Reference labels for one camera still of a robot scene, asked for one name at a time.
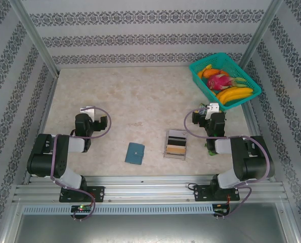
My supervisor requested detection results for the blue leather card holder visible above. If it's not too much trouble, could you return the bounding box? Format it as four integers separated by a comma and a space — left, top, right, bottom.
124, 142, 146, 166

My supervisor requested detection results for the clear acrylic card box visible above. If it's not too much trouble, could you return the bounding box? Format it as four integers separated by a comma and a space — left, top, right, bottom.
162, 129, 188, 162

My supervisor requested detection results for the black credit card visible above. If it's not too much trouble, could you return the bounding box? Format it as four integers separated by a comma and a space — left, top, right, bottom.
166, 136, 187, 147

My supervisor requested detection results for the gold credit card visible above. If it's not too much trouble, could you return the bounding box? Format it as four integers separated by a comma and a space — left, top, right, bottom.
165, 146, 186, 155

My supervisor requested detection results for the small green toy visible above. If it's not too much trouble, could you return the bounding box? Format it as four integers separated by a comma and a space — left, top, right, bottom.
205, 143, 218, 156

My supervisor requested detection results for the yellow banana bunch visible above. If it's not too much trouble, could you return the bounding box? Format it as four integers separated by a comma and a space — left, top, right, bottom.
215, 87, 254, 106

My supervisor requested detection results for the pink dragon fruit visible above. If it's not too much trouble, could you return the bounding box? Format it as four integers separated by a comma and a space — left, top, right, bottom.
206, 70, 248, 91

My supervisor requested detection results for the teal plastic basket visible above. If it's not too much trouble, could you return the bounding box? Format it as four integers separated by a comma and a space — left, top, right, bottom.
189, 52, 263, 112

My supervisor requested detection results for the orange mango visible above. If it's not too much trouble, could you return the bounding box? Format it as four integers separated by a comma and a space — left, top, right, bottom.
197, 68, 222, 78

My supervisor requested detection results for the left circuit board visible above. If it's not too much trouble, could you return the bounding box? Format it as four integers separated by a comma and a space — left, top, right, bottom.
71, 205, 93, 213

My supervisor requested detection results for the circuit board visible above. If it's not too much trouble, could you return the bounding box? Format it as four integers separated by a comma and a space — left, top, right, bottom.
213, 207, 231, 216
71, 205, 93, 213

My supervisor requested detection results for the right circuit board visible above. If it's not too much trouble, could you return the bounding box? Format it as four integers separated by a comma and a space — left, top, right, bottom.
213, 207, 231, 216

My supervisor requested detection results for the grey metal front panel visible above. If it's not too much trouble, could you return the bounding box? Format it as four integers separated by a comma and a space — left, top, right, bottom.
3, 202, 300, 243

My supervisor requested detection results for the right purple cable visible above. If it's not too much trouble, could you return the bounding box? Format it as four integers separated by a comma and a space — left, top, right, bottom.
184, 107, 272, 221

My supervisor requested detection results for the purple cable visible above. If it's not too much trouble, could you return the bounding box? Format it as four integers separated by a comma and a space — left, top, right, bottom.
184, 107, 272, 221
50, 106, 112, 222

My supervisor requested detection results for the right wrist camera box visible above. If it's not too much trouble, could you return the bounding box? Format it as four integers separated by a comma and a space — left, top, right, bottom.
205, 103, 221, 119

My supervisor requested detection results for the right aluminium side rail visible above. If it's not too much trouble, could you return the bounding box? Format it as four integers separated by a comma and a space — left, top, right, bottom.
241, 103, 276, 183

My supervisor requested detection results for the aluminium side rail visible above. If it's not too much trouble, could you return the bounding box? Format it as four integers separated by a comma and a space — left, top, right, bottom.
241, 103, 276, 183
22, 74, 60, 185

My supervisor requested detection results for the left aluminium side rail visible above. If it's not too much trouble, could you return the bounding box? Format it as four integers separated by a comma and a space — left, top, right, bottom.
22, 74, 60, 185

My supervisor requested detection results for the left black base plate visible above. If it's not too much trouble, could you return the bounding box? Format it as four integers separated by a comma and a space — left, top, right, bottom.
59, 186, 105, 203

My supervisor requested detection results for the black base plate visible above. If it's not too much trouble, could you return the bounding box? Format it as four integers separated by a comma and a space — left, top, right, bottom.
193, 184, 241, 202
59, 186, 105, 203

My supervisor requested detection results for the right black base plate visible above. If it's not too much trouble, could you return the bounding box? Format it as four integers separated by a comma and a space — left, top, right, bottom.
193, 184, 241, 202

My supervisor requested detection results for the aluminium mounting rail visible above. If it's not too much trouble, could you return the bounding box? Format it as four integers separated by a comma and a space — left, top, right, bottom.
12, 176, 285, 203

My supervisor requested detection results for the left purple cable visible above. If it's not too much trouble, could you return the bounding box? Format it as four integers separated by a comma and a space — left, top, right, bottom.
50, 106, 112, 222

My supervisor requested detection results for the slotted cable duct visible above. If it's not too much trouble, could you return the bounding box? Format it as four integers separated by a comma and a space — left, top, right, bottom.
22, 204, 214, 215

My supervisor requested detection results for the left aluminium frame post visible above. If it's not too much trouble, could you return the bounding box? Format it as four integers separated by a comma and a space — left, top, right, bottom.
8, 0, 60, 76

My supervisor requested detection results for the aluminium frame post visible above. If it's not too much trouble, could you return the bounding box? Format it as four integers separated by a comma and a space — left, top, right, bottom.
240, 0, 285, 71
8, 0, 60, 76

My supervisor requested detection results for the right aluminium frame post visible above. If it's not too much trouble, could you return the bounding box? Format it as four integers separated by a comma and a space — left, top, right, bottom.
240, 0, 285, 71

